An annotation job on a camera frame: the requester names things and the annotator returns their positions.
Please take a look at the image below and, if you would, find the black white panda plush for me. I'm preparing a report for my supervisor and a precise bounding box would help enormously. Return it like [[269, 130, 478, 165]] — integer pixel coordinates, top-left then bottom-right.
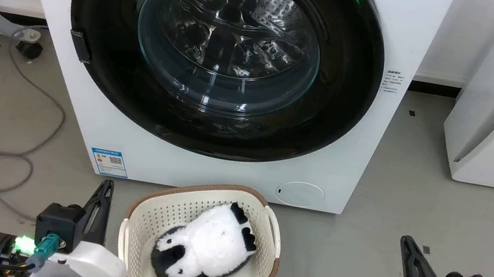
[[146, 189, 265, 277]]

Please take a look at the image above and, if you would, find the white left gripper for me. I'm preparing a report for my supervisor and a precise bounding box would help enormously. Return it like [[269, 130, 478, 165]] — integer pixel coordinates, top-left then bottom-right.
[[27, 169, 146, 277]]

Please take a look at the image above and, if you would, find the cream laundry basket brown rim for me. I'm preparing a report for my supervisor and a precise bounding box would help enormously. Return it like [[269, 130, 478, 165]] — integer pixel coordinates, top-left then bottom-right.
[[111, 166, 292, 277]]

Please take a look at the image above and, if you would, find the white front-load washing machine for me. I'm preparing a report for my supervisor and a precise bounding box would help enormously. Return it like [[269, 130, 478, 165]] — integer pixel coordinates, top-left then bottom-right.
[[0, 0, 456, 230]]

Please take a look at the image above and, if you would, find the black round glass washer door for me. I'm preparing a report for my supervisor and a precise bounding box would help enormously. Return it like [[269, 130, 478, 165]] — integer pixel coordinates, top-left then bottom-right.
[[49, 0, 397, 185]]

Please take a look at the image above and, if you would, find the black caster wheel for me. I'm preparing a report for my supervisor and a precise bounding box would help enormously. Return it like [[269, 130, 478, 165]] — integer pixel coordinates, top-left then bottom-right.
[[14, 37, 45, 62]]

